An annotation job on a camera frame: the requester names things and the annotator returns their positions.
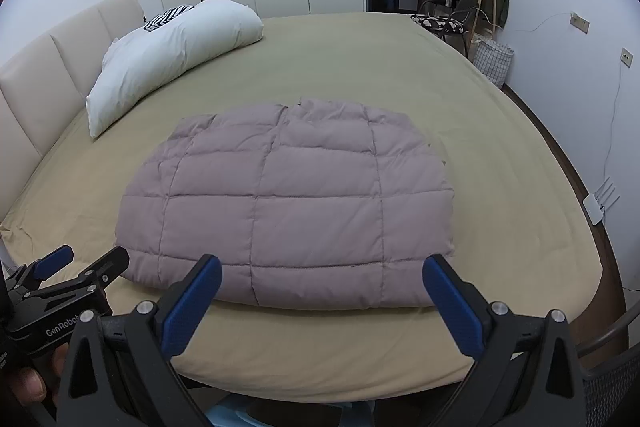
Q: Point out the white router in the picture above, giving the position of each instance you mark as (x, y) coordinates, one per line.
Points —
(600, 204)

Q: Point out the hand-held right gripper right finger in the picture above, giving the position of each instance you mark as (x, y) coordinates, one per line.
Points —
(452, 307)

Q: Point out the person's left hand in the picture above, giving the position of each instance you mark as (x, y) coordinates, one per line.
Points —
(30, 384)

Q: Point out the bed with beige sheet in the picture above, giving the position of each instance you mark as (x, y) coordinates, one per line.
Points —
(500, 147)

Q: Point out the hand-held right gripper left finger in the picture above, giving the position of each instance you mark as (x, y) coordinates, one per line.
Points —
(192, 307)

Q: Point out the mauve padded jacket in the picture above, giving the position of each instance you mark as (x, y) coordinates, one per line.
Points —
(285, 207)

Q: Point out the checked white bag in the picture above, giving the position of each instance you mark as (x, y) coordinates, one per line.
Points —
(492, 59)

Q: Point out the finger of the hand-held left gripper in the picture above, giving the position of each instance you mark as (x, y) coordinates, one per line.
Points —
(55, 262)
(102, 269)

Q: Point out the cream padded headboard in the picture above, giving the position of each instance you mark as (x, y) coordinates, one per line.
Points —
(65, 52)

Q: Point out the chair with floral cushion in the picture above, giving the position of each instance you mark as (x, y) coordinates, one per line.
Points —
(442, 23)

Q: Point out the black and white striped pillow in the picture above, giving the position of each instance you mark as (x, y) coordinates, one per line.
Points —
(167, 18)

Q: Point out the black mesh office chair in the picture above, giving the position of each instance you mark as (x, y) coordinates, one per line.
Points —
(612, 382)

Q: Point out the wall socket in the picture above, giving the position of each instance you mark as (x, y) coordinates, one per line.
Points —
(580, 22)
(626, 57)

